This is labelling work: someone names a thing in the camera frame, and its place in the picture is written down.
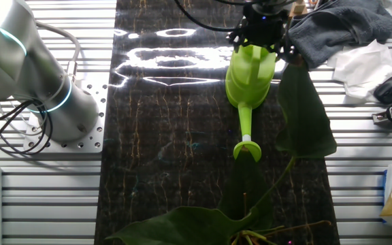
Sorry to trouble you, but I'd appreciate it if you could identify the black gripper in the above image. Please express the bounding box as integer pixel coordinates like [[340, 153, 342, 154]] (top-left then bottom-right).
[[228, 1, 299, 64]]

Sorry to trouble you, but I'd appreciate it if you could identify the lime green watering can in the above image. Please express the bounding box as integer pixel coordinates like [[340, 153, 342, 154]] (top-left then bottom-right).
[[225, 42, 278, 163]]

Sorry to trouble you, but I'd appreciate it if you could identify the green leafy plant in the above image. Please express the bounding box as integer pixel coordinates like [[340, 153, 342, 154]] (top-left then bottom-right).
[[104, 56, 338, 245]]

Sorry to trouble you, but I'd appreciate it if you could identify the wooden block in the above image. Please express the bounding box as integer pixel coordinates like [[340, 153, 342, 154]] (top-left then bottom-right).
[[289, 0, 308, 18]]

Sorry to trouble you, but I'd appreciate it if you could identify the grey towel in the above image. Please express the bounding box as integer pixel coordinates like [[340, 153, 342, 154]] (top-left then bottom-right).
[[287, 0, 392, 70]]

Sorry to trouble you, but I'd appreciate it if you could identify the white tissue paper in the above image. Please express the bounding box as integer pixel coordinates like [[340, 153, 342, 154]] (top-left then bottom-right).
[[327, 39, 392, 105]]

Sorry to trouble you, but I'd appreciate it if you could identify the dark marble-pattern board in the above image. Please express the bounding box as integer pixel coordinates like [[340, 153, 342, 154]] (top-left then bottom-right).
[[93, 0, 342, 245]]

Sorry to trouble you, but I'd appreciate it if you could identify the black computer mouse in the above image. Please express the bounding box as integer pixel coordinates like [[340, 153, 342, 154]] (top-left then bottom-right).
[[373, 75, 392, 105]]

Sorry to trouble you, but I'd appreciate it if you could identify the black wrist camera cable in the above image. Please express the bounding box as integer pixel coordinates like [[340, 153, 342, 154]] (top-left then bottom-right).
[[174, 0, 251, 33]]

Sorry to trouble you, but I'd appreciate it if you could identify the metal camera bracket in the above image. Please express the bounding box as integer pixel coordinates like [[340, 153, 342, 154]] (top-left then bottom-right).
[[372, 110, 392, 126]]

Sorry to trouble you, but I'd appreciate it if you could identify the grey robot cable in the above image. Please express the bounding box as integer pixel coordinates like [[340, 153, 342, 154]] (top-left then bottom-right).
[[33, 19, 82, 84]]

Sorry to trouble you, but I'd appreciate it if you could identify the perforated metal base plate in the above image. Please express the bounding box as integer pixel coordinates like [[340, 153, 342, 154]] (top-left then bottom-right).
[[23, 80, 108, 154]]

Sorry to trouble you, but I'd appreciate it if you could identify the black cable bundle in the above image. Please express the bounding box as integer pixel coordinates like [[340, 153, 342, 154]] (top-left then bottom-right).
[[0, 97, 56, 156]]

